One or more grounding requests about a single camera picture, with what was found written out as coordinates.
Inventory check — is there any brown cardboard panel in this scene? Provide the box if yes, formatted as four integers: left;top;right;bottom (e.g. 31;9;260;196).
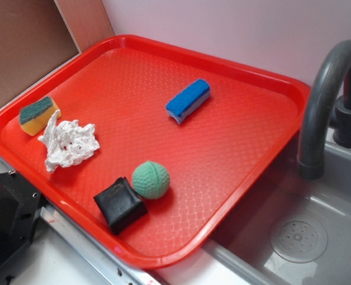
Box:
0;1;114;109

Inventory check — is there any grey plastic sink basin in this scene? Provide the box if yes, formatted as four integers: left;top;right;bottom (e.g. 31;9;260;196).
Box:
204;139;351;284

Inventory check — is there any aluminium rail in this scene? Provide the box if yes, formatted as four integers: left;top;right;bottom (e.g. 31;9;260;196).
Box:
0;144;164;285

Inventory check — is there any green dimpled ball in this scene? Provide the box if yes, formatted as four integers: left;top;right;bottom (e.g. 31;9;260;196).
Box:
132;161;170;200

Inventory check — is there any grey curved faucet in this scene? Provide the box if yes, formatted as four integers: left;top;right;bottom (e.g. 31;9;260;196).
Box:
297;40;351;180

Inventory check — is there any red plastic tray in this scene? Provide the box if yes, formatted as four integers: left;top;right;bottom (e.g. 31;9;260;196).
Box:
0;35;310;269

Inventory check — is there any yellow green scrub sponge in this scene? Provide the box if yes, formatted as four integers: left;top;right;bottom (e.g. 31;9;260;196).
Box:
19;96;61;137

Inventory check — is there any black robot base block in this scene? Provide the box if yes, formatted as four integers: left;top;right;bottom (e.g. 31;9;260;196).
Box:
0;172;42;270

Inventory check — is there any crumpled white paper towel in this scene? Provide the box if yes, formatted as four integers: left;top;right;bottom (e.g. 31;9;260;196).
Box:
38;110;100;173

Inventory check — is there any blue sponge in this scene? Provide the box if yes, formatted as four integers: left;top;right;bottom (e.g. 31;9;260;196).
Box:
166;79;210;124

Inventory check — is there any black folded rubber square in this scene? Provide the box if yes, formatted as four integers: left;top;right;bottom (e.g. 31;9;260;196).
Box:
94;177;148;235

